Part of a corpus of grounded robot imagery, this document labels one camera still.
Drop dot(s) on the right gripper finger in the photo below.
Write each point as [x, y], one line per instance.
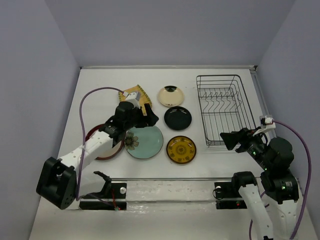
[242, 148]
[231, 139]

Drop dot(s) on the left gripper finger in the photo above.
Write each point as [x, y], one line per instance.
[150, 118]
[141, 124]

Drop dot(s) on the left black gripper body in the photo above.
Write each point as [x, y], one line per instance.
[136, 115]

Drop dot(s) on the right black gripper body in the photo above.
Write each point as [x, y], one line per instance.
[257, 146]

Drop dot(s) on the teal flower plate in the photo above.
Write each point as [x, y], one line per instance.
[144, 143]

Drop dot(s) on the bamboo pattern square plate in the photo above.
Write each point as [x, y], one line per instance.
[143, 98]

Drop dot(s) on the black round plate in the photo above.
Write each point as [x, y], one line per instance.
[178, 118]

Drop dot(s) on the cream round plate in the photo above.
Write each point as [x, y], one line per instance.
[170, 96]

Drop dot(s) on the red rimmed pink plate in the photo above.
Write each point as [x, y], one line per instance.
[111, 152]

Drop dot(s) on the yellow patterned brown-rim plate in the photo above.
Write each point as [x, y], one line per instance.
[181, 149]

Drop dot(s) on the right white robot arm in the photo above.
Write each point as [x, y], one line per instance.
[280, 186]

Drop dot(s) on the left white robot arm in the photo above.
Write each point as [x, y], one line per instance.
[61, 181]

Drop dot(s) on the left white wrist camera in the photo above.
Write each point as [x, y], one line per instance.
[134, 98]

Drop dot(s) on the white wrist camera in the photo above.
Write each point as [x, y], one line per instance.
[134, 98]
[267, 124]

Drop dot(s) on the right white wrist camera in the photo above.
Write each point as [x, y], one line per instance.
[267, 124]

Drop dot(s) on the black wire dish rack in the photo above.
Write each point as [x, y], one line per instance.
[224, 107]

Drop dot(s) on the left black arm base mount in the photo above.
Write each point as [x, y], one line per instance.
[111, 196]

